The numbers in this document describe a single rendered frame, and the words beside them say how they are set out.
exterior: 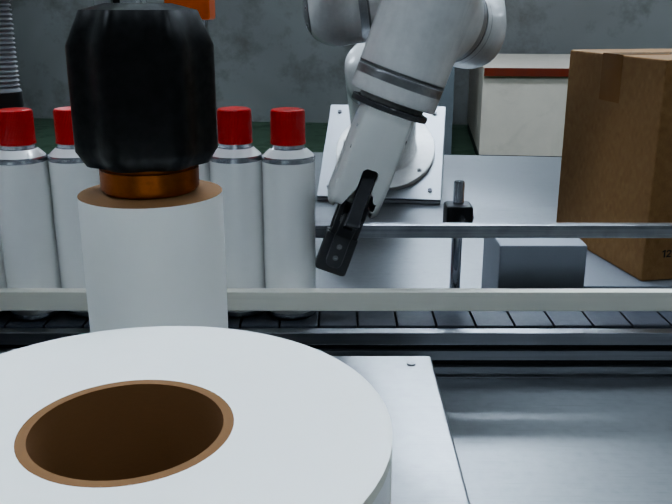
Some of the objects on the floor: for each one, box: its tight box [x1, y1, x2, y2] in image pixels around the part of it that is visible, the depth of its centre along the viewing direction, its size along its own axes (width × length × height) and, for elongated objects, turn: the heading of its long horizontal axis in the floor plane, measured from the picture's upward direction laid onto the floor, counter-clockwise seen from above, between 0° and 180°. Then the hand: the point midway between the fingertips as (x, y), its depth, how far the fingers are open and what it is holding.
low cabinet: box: [467, 54, 570, 157], centre depth 697 cm, size 161×203×75 cm
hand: (336, 251), depth 80 cm, fingers closed, pressing on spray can
